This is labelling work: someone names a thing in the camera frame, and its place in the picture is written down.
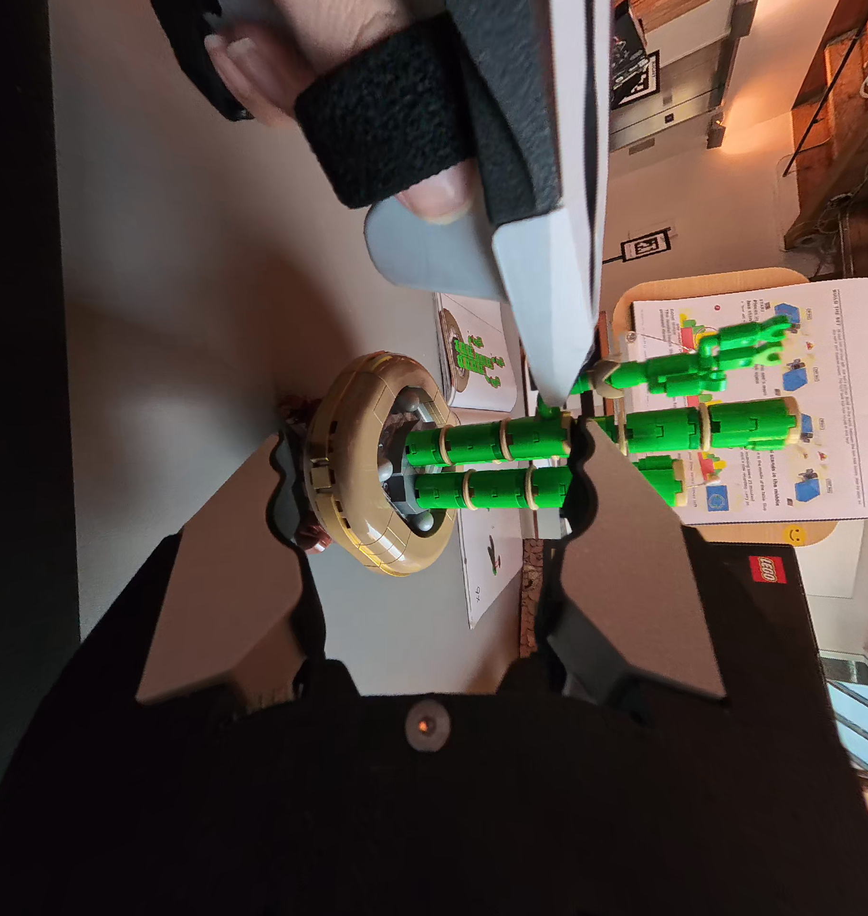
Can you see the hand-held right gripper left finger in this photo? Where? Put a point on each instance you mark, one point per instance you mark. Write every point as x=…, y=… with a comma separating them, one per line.
x=219, y=572

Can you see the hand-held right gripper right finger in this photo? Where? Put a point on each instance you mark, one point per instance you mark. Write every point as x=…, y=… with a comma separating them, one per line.
x=634, y=572

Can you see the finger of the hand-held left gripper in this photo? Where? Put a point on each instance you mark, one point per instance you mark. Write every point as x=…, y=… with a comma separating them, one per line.
x=548, y=308
x=434, y=254

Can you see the small green lego bamboo branch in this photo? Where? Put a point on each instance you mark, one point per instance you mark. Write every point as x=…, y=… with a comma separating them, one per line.
x=691, y=365

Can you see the lego bamboo model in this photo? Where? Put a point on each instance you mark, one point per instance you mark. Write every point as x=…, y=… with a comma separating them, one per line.
x=355, y=444

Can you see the black lego set box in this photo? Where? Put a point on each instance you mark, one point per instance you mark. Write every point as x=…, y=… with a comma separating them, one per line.
x=763, y=630

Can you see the open lego instruction booklet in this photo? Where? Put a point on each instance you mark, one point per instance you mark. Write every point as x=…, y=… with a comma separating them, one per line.
x=487, y=565

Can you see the person's left hand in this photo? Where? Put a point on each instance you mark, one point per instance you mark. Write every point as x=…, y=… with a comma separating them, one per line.
x=290, y=64

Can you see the white printed instruction sheet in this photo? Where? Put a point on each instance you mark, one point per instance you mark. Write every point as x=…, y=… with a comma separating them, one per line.
x=834, y=429

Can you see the small fiducial wall tag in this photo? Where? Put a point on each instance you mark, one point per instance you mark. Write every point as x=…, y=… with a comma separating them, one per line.
x=646, y=245

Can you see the black fiducial wall poster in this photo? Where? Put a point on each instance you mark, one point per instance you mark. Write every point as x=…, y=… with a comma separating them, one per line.
x=634, y=79

